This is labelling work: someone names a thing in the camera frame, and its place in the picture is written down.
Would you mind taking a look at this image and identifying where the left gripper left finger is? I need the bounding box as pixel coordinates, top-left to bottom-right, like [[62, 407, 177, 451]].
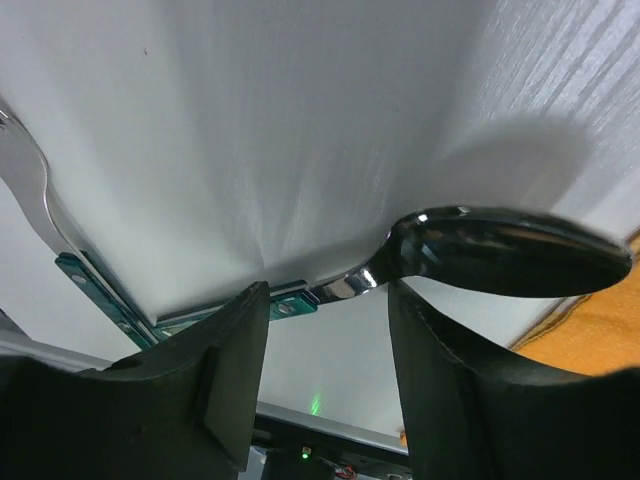
[[1, 282, 269, 479]]

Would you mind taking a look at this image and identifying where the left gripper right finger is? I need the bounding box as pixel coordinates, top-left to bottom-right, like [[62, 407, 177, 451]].
[[388, 281, 639, 479]]

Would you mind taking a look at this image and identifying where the orange Mickey Mouse placemat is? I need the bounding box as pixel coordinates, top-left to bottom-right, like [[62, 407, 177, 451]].
[[508, 234, 640, 377]]

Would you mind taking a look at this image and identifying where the spoon with green handle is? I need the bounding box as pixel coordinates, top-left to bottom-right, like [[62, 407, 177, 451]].
[[269, 205, 633, 320]]

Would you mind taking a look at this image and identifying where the fork with green handle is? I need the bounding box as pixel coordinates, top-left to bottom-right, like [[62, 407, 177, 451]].
[[0, 99, 161, 347]]

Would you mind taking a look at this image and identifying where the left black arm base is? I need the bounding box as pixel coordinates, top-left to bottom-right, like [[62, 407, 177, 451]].
[[252, 430, 412, 479]]

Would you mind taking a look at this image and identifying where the aluminium rail frame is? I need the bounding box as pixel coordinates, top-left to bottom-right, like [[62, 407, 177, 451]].
[[0, 309, 409, 454]]

